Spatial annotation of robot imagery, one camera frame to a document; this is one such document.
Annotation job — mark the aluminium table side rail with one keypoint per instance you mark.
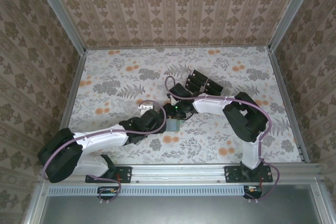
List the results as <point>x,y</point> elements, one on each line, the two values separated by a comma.
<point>286,98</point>
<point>76,82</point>

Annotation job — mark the black connector board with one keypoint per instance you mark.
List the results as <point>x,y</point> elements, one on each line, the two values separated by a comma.
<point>253,190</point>
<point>109,191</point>

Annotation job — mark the aluminium mounting rail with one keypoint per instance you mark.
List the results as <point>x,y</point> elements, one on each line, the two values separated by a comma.
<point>178,172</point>

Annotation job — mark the aluminium frame post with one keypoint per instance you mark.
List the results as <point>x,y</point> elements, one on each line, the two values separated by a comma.
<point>291,11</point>
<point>57,11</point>

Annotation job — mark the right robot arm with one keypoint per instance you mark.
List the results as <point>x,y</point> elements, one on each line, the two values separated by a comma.
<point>212,104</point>

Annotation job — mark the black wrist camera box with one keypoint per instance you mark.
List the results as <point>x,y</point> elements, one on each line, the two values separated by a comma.
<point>153,119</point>
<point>181,90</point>

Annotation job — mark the black credit card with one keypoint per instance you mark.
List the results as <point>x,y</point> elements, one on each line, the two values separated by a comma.
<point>195,80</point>
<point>193,85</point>
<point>215,83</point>
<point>200,74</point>
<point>213,89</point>

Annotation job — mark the grey metal panel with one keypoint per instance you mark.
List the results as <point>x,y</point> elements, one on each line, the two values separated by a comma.
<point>178,211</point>

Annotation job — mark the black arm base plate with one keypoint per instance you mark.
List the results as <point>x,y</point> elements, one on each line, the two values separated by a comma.
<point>123,174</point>
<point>233,174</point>

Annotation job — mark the green card holder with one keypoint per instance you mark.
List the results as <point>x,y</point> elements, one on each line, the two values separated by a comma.
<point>173,127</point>

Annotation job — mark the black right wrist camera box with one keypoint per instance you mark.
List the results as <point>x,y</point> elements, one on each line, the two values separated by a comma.
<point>181,90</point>

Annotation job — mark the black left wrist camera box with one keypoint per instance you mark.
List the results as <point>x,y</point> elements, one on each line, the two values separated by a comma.
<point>153,119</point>

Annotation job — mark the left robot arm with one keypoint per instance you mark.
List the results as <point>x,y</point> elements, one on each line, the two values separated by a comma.
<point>102,138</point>

